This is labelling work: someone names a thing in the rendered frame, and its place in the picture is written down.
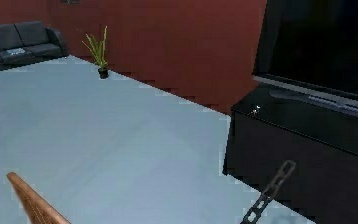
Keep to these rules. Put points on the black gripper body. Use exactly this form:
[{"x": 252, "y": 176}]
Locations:
[{"x": 286, "y": 171}]

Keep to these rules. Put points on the black television cabinet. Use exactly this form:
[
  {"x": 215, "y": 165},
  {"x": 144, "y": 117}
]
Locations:
[{"x": 297, "y": 146}]

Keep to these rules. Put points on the small shiny metal item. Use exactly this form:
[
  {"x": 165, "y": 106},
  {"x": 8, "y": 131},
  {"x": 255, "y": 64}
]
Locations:
[{"x": 255, "y": 110}]

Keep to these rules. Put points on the black television set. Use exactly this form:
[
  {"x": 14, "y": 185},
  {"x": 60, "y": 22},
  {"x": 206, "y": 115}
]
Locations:
[{"x": 317, "y": 43}]

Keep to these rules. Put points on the green house plant black pot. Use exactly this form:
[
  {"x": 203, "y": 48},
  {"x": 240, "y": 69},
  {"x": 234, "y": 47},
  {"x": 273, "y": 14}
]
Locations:
[{"x": 99, "y": 53}]

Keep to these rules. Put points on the dark grey sofa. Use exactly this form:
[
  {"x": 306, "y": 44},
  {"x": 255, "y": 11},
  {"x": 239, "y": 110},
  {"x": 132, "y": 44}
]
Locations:
[{"x": 27, "y": 41}]

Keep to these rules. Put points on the pale blue flat item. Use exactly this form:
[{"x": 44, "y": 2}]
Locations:
[{"x": 16, "y": 51}]

